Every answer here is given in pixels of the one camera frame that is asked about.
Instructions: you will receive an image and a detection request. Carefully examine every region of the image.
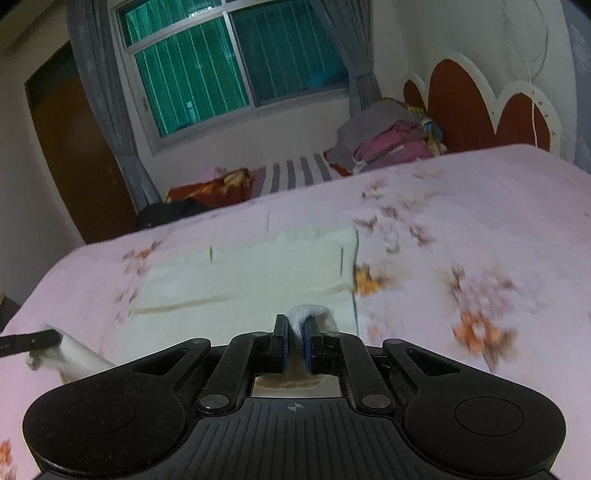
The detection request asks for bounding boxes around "black cloth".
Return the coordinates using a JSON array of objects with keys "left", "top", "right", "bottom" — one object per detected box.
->
[{"left": 135, "top": 198, "right": 209, "bottom": 232}]

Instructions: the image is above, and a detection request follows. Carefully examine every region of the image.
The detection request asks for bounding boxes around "window with green bars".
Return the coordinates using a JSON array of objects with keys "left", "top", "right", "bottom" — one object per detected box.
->
[{"left": 112, "top": 0, "right": 354, "bottom": 151}]

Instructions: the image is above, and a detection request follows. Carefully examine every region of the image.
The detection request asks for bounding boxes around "grey curtain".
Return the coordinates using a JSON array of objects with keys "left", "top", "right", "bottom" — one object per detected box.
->
[
  {"left": 313, "top": 0, "right": 386, "bottom": 118},
  {"left": 65, "top": 0, "right": 161, "bottom": 210}
]

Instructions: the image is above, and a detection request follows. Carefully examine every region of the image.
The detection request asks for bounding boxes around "pink floral bed sheet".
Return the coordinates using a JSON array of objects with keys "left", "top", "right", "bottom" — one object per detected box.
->
[{"left": 0, "top": 143, "right": 591, "bottom": 480}]

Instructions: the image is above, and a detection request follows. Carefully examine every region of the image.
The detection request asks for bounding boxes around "brown wooden door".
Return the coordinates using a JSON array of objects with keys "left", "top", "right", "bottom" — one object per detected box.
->
[{"left": 24, "top": 41, "right": 141, "bottom": 245}]

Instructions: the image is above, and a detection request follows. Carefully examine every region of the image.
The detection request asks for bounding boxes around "pile of folded clothes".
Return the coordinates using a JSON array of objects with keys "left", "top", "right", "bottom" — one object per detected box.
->
[{"left": 323, "top": 97, "right": 448, "bottom": 177}]

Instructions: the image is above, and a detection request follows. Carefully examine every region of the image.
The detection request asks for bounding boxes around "brown and white headboard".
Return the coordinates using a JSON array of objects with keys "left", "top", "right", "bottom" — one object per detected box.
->
[{"left": 402, "top": 51, "right": 565, "bottom": 160}]

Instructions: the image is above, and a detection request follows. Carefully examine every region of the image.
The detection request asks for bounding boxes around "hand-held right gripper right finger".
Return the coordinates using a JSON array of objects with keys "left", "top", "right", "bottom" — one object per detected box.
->
[{"left": 302, "top": 314, "right": 463, "bottom": 411}]

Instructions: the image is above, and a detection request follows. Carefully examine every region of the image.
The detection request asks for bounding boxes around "grey striped pillow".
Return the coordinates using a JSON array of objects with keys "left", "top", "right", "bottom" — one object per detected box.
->
[{"left": 261, "top": 150, "right": 345, "bottom": 195}]

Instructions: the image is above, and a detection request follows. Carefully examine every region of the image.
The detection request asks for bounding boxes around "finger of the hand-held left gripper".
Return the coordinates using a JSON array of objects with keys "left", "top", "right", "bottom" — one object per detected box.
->
[{"left": 0, "top": 327, "right": 64, "bottom": 360}]

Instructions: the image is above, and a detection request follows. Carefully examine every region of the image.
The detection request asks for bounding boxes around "white wall cable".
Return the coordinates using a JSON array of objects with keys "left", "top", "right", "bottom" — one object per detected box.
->
[{"left": 501, "top": 0, "right": 555, "bottom": 139}]

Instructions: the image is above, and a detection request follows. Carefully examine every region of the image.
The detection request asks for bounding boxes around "white knitted sweater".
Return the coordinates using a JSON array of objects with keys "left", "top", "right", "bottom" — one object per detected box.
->
[{"left": 25, "top": 224, "right": 361, "bottom": 400}]

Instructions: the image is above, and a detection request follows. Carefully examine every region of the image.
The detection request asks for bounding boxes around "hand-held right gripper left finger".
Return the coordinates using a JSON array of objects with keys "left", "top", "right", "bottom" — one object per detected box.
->
[{"left": 129, "top": 314, "right": 293, "bottom": 412}]

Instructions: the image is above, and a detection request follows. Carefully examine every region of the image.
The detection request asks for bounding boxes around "red floral pillow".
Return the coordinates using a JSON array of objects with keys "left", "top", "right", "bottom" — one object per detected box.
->
[{"left": 164, "top": 167, "right": 256, "bottom": 205}]

